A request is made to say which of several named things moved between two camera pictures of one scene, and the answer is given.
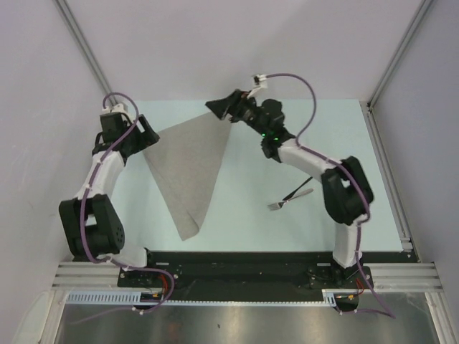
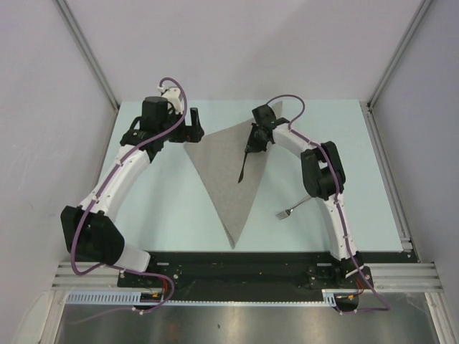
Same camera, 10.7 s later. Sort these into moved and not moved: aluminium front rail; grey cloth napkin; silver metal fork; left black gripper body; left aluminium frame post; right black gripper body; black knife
Moved: silver metal fork; black knife; left black gripper body; right black gripper body; grey cloth napkin
Not moved: aluminium front rail; left aluminium frame post
